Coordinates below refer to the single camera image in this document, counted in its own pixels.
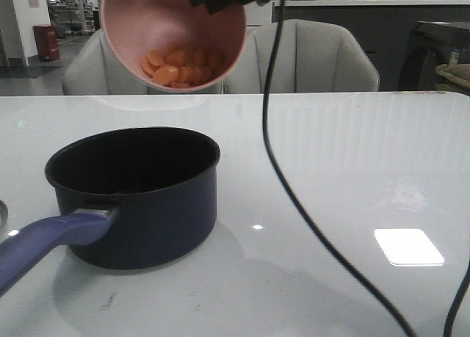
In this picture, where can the pink bowl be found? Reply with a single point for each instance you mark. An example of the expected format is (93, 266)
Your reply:
(134, 27)

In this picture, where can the glass lid blue knob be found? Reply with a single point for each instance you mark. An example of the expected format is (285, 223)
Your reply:
(3, 218)

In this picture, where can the white cabinet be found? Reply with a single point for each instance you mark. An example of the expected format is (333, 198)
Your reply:
(257, 15)

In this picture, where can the right grey chair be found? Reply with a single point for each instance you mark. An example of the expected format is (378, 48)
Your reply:
(313, 57)

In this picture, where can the grey chair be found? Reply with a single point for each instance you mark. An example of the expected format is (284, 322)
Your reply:
(313, 57)
(96, 71)

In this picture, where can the left grey chair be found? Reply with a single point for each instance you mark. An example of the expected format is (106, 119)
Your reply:
(96, 71)

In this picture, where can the dark grey counter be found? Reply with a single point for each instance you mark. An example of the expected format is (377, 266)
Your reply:
(380, 26)

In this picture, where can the red trash bin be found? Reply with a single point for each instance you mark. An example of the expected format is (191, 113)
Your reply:
(46, 43)

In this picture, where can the dark appliance at right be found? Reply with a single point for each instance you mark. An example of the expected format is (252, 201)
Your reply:
(430, 44)

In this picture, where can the beige cushion at right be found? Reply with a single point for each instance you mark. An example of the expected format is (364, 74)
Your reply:
(453, 78)

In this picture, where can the dark blue saucepan purple handle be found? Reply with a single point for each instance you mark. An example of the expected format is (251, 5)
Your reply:
(128, 199)

